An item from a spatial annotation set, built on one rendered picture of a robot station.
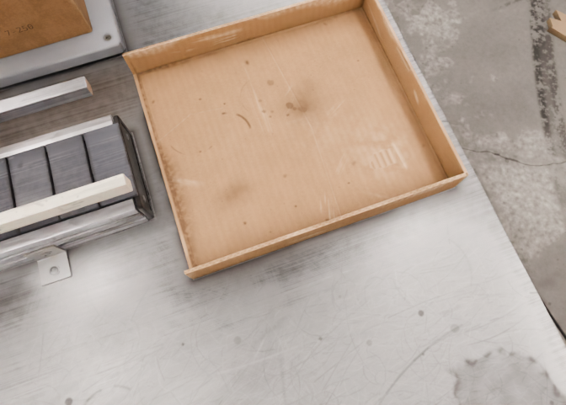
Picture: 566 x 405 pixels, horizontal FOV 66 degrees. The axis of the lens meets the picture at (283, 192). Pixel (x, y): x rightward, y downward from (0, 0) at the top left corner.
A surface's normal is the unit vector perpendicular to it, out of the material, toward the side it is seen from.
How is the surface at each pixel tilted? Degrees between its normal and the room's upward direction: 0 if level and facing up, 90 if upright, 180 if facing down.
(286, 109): 0
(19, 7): 90
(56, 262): 0
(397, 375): 0
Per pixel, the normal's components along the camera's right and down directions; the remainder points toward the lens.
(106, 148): 0.00, -0.31
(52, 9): 0.35, 0.89
